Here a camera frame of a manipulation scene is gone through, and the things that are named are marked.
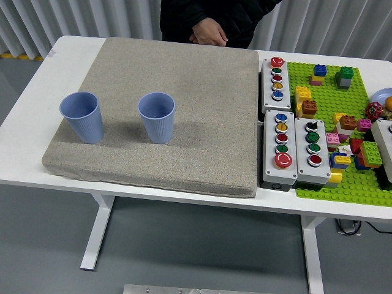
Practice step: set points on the light blue plate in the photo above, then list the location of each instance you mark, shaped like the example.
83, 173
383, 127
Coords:
381, 94

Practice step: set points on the red building block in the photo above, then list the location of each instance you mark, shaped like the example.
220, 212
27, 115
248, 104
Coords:
356, 145

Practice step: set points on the white box with black base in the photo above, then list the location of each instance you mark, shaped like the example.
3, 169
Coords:
382, 134

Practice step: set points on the green studded building baseplate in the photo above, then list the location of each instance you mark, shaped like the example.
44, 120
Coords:
330, 98

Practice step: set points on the brown yellow white block stack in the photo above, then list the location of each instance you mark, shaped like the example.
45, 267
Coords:
347, 122

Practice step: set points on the brown building block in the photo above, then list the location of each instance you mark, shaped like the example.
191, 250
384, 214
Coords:
309, 107

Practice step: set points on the pink building block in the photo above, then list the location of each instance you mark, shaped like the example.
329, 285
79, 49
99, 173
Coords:
332, 139

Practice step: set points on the white table leg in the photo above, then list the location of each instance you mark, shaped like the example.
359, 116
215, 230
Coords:
312, 254
96, 232

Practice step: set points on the small white banana card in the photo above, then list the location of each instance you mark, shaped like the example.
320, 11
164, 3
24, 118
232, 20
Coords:
345, 149

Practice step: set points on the blue yellow pink block stack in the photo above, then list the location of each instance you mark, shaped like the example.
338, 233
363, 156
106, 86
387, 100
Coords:
319, 72

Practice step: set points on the translucent yellow building block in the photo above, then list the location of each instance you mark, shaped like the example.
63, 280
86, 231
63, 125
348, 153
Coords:
334, 178

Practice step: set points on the blue ribbed plastic cup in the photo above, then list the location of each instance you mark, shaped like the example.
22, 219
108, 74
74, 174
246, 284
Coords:
157, 125
84, 122

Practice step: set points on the green grey block stack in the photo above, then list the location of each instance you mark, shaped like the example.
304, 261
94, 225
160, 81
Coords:
345, 76

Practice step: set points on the orange toy fruit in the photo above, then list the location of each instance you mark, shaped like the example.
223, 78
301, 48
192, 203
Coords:
389, 102

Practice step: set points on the white pleated curtain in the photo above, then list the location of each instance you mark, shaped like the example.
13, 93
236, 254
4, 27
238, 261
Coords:
306, 24

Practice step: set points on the magenta building block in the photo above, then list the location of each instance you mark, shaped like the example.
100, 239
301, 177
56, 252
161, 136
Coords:
364, 125

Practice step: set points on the grey five-button control box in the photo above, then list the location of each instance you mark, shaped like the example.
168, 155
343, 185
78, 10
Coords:
291, 144
283, 79

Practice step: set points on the grey selector switch control box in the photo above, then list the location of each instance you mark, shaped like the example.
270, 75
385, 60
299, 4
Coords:
321, 171

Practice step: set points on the grey-brown fabric mat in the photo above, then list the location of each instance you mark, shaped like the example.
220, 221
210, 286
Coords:
199, 122

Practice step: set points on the green orange block stack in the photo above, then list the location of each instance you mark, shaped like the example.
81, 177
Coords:
370, 153

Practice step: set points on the person's hand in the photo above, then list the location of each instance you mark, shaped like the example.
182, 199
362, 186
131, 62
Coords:
208, 32

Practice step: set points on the person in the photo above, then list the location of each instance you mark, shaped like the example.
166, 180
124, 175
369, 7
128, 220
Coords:
232, 15

